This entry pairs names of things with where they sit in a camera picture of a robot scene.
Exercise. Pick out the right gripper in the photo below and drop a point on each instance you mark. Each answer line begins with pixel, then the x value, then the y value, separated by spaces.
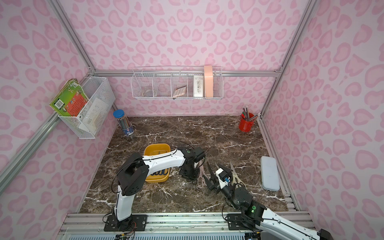
pixel 215 182

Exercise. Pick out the all black scissors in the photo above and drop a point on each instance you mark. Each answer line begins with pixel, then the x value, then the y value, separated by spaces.
pixel 212 181

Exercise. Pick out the blue handled scissors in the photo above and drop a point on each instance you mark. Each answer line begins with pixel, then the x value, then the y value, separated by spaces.
pixel 161 173

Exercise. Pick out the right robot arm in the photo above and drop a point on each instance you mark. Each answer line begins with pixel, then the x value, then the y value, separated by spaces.
pixel 242 200

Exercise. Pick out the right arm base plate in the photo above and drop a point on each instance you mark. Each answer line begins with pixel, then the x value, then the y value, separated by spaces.
pixel 243 221

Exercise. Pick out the white rectangular case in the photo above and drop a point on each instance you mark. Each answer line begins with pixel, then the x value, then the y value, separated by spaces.
pixel 270 174

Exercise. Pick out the white paper sheet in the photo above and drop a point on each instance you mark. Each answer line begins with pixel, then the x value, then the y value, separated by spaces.
pixel 93 117

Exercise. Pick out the pink calculator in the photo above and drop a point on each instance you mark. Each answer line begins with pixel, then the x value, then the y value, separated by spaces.
pixel 179 92

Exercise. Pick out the green red booklet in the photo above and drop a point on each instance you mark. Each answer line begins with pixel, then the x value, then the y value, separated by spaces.
pixel 71 99

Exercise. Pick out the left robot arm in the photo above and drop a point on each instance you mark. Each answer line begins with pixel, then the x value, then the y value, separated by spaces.
pixel 133 174

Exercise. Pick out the long white wire shelf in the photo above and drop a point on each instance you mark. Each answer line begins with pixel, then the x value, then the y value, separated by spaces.
pixel 149 82

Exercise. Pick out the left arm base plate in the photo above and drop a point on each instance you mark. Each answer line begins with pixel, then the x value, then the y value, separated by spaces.
pixel 133 223

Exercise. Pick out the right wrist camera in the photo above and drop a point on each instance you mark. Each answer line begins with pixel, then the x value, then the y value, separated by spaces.
pixel 224 177

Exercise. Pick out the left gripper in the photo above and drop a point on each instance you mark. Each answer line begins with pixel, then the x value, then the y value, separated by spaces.
pixel 188 171

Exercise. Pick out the red pen cup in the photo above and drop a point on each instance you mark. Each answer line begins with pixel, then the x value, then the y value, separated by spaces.
pixel 247 119

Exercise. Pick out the pink pencil case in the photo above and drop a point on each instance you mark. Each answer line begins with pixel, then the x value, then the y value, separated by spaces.
pixel 208 81

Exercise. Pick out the pink scissors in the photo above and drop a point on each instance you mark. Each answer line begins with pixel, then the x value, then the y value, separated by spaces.
pixel 200 180

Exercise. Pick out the blue lid pencil tube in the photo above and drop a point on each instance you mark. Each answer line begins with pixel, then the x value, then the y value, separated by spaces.
pixel 124 123

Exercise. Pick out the yellow plastic storage box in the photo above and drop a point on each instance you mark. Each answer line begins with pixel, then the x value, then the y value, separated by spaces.
pixel 152 150

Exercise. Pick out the cream handled scissors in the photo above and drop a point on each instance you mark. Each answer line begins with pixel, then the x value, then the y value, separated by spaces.
pixel 237 177

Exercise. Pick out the white wire wall basket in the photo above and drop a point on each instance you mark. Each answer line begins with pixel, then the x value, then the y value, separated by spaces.
pixel 95 87

